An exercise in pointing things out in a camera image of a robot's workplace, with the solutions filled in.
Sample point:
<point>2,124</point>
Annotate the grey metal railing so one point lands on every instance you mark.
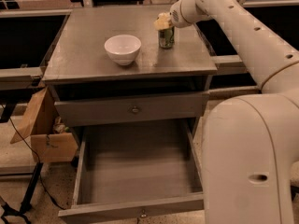
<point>30,39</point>

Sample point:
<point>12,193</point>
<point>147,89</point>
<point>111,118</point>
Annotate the brown cardboard box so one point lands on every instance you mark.
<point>38,123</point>

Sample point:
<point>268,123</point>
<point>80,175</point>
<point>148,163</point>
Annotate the green soda can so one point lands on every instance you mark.
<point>166,38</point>

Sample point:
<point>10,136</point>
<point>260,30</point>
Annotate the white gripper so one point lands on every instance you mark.
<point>177,17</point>

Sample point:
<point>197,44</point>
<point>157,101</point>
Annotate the grey wooden drawer cabinet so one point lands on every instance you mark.
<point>90,89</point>

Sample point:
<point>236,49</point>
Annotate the white ceramic bowl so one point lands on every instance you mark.
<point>122,49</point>

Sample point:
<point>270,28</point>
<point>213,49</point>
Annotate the grey top drawer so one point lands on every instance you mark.
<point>131,109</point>

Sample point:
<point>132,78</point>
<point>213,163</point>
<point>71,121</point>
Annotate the black stand with cable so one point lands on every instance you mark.
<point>17,167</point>

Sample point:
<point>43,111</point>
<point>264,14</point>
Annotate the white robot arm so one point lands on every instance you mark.
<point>249,142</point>

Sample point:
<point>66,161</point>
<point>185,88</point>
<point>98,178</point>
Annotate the open grey middle drawer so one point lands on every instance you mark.
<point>141,169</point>

